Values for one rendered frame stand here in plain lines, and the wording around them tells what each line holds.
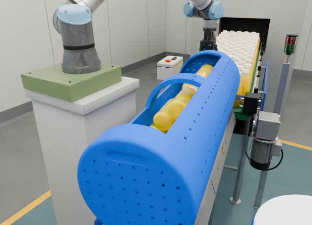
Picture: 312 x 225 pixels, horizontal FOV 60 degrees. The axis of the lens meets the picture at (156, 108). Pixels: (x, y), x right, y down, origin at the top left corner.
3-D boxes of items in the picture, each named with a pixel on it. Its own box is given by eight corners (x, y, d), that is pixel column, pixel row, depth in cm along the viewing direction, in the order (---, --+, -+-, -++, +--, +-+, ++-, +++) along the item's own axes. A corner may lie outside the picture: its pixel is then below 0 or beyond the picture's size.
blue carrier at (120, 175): (87, 230, 69) (63, 131, 58) (183, 103, 143) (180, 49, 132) (197, 261, 58) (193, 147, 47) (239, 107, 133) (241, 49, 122)
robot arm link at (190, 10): (195, 1, 125) (213, 1, 130) (182, 0, 134) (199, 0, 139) (194, 19, 128) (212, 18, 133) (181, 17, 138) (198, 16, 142)
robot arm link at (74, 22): (65, 47, 95) (59, 6, 89) (59, 41, 106) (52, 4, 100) (99, 43, 100) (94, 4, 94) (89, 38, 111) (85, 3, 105)
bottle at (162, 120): (166, 136, 89) (182, 113, 105) (175, 120, 86) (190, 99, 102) (148, 125, 90) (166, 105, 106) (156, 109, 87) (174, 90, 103)
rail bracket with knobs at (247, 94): (237, 114, 140) (240, 95, 136) (239, 108, 146) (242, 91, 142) (258, 117, 137) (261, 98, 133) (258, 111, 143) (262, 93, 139)
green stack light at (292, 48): (282, 53, 153) (284, 44, 151) (282, 50, 158) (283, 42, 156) (295, 54, 151) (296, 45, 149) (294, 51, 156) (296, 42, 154)
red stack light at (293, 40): (284, 44, 151) (285, 36, 149) (283, 42, 156) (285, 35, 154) (297, 45, 149) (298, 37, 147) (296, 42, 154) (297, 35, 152)
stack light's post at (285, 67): (254, 208, 201) (282, 63, 156) (254, 204, 204) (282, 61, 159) (260, 209, 200) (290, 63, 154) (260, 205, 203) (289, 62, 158)
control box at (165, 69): (156, 79, 161) (156, 62, 156) (167, 70, 178) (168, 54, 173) (172, 81, 157) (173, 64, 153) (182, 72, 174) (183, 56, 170)
